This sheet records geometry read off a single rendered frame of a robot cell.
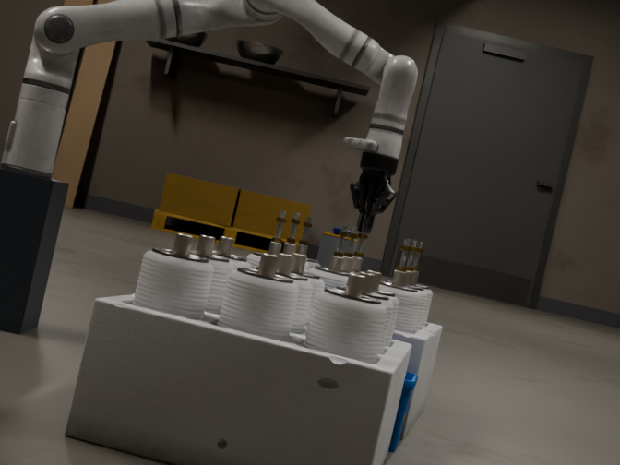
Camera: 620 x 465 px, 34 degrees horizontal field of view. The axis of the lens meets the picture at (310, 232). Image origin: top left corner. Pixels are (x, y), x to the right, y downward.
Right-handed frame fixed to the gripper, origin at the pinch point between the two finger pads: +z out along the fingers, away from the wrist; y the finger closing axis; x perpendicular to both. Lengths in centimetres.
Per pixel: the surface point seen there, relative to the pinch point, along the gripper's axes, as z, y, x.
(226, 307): 15, -51, 63
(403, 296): 11.3, -28.7, 11.9
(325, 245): 6.7, 16.4, -4.0
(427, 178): -52, 470, -451
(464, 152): -80, 455, -471
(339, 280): 11.2, -19.9, 19.7
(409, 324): 15.9, -29.1, 9.5
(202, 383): 24, -54, 66
